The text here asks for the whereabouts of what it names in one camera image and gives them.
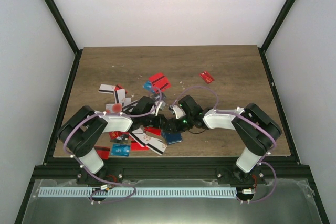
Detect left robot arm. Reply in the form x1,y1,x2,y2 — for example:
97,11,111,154
57,96,168,184

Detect white striped card upright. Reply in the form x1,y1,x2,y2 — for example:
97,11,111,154
114,89,126,103

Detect purple cable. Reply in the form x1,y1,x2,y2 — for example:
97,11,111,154
173,85,278,205
64,86,162,205

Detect black VIP card bottom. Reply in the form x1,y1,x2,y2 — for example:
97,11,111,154
113,134,129,145

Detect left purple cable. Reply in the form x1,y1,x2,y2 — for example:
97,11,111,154
64,86,162,205

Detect blue card top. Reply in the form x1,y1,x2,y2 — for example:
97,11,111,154
142,81,156,93

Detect black aluminium frame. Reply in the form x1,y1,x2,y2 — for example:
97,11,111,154
15,0,329,223

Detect red striped card top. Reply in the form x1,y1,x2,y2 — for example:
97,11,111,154
149,72,171,92

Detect red card far right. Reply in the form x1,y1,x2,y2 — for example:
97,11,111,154
199,71,215,84

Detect red gold cards pile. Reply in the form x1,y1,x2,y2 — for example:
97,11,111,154
109,131,122,140

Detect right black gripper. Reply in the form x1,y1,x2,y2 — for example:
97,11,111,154
163,114,194,134

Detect black vip card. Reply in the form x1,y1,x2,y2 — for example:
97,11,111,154
113,134,129,145
150,93,166,103

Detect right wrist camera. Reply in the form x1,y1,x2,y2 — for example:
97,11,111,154
169,105,186,119

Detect white striped card top-left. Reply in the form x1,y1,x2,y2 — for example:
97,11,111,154
98,84,116,94

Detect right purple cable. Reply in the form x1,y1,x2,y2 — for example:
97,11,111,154
173,85,278,205

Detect blue card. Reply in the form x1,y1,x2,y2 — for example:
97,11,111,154
111,144,131,157
142,81,156,93

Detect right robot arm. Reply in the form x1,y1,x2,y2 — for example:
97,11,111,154
163,95,282,184

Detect white red-circle card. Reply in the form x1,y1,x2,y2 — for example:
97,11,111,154
106,103,123,113

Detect black VIP card top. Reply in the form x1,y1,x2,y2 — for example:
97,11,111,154
150,93,166,103

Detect light blue slotted rail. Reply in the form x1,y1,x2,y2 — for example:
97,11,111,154
38,187,237,199

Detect white striped card bottom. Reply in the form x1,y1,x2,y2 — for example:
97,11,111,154
129,129,167,155

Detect blue leather card holder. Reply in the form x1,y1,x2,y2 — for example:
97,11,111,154
161,132,183,145

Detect blue card bottom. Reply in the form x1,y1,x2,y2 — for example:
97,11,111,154
111,144,131,157

